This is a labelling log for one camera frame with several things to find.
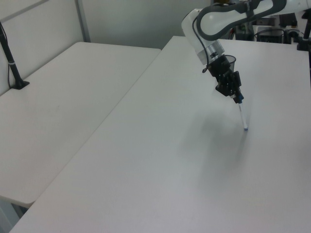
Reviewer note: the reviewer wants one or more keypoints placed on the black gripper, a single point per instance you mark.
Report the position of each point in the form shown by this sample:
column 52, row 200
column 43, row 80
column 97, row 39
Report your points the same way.
column 218, row 66

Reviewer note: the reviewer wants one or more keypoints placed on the white marker with blue cap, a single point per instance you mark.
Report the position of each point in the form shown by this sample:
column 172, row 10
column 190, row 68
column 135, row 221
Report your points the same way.
column 243, row 116

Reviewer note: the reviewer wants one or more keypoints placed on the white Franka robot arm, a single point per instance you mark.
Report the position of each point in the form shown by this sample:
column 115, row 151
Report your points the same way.
column 213, row 19

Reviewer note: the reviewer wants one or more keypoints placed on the black mesh pen cup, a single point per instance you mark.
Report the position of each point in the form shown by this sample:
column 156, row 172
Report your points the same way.
column 232, row 61

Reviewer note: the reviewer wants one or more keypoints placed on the dark electronics equipment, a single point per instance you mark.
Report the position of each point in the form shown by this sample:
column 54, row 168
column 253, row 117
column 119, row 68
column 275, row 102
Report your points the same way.
column 272, row 31

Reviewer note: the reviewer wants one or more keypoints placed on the white side table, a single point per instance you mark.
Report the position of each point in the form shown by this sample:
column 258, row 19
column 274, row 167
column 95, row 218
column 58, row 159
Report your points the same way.
column 60, row 109

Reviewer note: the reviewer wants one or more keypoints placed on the black pole with clamp base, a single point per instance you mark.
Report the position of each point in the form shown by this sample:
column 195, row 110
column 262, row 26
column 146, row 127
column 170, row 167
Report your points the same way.
column 12, row 65

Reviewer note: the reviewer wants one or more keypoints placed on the black camera stand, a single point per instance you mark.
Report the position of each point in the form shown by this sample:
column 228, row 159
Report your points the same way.
column 305, row 34

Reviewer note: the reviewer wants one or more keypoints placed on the grey partition frame post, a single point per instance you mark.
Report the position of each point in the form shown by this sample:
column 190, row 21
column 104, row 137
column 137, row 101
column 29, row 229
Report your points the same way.
column 82, row 19

